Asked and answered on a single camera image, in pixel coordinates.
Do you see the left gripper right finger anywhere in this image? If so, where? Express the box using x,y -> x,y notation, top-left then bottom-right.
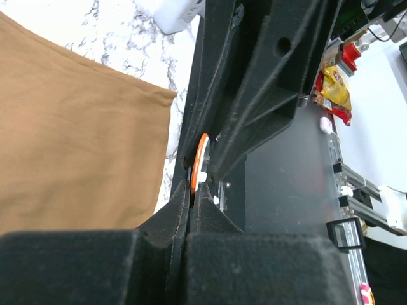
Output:
187,182 -> 244,236

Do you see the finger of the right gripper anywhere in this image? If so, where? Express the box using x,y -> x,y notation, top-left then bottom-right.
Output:
181,1 -> 254,168
209,1 -> 342,181

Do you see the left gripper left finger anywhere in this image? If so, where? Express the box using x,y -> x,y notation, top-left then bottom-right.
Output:
137,180 -> 190,248

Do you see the orange brooch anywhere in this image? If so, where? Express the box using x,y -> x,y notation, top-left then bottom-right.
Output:
190,133 -> 210,196

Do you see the brown clothing garment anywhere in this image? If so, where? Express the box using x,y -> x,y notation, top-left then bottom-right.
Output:
1,15 -> 176,233

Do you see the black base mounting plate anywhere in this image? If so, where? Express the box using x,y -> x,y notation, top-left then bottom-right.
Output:
175,10 -> 329,234

